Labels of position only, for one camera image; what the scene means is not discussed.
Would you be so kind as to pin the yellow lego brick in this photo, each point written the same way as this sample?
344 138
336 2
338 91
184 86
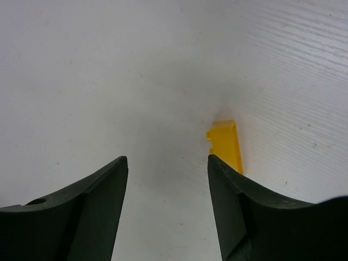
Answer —
223 136

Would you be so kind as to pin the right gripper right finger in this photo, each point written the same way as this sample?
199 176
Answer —
256 223

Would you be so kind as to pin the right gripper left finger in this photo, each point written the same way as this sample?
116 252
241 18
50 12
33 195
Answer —
77 222

